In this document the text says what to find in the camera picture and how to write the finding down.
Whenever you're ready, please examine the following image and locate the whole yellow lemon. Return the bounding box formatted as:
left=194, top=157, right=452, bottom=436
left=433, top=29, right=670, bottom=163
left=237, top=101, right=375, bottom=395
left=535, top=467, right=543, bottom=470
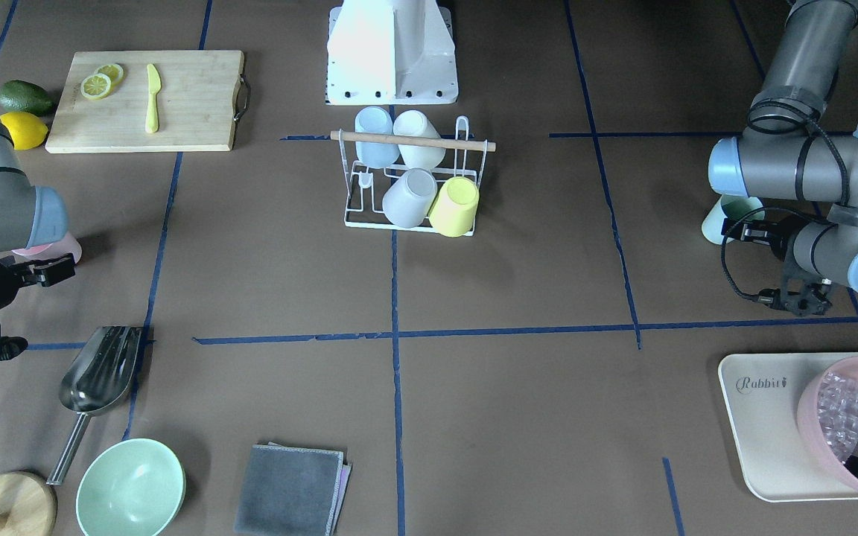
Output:
left=0, top=112, right=50, bottom=150

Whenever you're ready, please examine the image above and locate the lemon slice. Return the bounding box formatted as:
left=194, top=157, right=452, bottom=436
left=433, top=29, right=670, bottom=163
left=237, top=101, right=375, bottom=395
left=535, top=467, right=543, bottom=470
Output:
left=95, top=63, right=126, bottom=87
left=80, top=72, right=115, bottom=101

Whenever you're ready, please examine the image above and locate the beige plastic tray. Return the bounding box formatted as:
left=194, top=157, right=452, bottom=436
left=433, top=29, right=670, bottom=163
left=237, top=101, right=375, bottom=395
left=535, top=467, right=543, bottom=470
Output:
left=717, top=352, right=858, bottom=503

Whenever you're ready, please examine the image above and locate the light blue cup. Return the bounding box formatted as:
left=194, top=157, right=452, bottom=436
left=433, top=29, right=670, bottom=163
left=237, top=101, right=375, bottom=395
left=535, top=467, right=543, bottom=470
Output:
left=355, top=106, right=401, bottom=170

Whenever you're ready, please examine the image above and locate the metal scoop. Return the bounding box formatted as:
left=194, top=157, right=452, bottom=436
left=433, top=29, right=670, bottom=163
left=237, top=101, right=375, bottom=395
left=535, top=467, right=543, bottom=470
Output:
left=45, top=325, right=145, bottom=486

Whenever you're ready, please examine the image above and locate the white wire cup holder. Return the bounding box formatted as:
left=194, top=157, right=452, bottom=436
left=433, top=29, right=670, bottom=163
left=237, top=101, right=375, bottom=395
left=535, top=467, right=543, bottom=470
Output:
left=329, top=106, right=497, bottom=235

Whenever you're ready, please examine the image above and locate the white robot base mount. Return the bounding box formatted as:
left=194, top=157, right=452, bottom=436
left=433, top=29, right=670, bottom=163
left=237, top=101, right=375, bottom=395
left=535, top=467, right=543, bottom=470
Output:
left=325, top=1, right=460, bottom=106

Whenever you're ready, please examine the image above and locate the wooden mug tree stand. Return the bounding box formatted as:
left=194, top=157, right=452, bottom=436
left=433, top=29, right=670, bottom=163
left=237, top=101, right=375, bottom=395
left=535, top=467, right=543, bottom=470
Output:
left=0, top=471, right=57, bottom=535

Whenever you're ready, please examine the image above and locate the grey folded cloth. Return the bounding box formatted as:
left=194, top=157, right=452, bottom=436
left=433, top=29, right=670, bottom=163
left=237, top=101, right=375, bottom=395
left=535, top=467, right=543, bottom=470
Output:
left=234, top=442, right=352, bottom=535

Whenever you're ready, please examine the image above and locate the mint green cup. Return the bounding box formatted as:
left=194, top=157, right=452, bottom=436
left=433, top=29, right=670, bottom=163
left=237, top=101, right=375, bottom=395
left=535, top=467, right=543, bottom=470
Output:
left=701, top=194, right=763, bottom=246

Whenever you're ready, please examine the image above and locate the wooden cutting board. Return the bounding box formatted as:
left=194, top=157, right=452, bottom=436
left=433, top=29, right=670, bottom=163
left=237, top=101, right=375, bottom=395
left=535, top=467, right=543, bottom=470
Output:
left=45, top=50, right=247, bottom=155

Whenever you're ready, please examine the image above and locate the mint green bowl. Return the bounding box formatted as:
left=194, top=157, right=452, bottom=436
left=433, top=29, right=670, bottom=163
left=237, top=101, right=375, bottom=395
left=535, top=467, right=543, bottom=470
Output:
left=75, top=438, right=186, bottom=535

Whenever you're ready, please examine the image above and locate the pink cup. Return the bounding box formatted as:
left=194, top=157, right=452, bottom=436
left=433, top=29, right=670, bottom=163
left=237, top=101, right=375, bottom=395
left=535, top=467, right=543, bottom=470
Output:
left=11, top=233, right=82, bottom=264

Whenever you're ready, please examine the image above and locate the yellow cup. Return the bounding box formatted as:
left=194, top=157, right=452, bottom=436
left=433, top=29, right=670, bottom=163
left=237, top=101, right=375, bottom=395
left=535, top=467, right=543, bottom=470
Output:
left=428, top=176, right=480, bottom=237

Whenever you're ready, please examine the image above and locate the pink ribbed bowl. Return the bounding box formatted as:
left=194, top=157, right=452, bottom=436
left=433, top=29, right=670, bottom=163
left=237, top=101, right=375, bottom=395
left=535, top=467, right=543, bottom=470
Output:
left=796, top=356, right=858, bottom=492

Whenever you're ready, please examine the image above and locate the cream white cup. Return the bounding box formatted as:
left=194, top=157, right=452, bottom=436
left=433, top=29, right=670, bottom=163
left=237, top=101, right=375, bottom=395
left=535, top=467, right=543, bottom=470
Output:
left=393, top=109, right=447, bottom=170

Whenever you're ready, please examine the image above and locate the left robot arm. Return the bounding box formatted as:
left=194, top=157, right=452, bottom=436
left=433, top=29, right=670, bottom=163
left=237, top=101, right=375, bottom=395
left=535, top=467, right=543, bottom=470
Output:
left=708, top=1, right=858, bottom=316

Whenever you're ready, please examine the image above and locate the grey cup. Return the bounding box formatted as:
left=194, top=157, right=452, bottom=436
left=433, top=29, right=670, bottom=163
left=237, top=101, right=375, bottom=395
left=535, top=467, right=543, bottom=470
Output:
left=382, top=167, right=438, bottom=229

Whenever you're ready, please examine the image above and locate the yellow plastic knife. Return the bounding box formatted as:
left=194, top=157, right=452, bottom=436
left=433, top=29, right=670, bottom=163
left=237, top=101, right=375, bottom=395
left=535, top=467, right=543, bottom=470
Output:
left=145, top=63, right=162, bottom=135

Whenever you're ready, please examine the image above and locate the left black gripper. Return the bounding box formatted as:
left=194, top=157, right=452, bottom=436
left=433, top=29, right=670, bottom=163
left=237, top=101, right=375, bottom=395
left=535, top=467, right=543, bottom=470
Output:
left=722, top=216, right=833, bottom=318

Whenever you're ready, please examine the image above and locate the green avocado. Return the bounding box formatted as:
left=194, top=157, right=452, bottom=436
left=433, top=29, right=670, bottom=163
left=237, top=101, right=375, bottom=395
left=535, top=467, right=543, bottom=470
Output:
left=0, top=80, right=57, bottom=118

